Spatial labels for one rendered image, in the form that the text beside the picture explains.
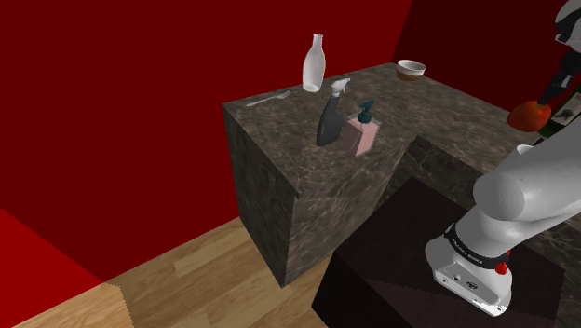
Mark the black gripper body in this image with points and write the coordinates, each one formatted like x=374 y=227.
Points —
x=551 y=93

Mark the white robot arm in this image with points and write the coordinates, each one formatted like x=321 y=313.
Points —
x=513 y=195

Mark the green wine bottle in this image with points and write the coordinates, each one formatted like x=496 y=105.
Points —
x=563 y=117

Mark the red apple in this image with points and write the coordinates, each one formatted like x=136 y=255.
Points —
x=527 y=116

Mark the brown and white bowl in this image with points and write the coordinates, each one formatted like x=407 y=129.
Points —
x=410 y=69

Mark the pink soap dispenser teal pump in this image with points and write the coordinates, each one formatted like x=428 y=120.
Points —
x=359 y=135

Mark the black spray bottle white nozzle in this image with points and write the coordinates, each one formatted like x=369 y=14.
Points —
x=330 y=123

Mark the white glass bottle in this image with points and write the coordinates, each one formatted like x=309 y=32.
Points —
x=313 y=66

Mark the silver fork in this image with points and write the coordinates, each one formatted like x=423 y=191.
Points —
x=268 y=99

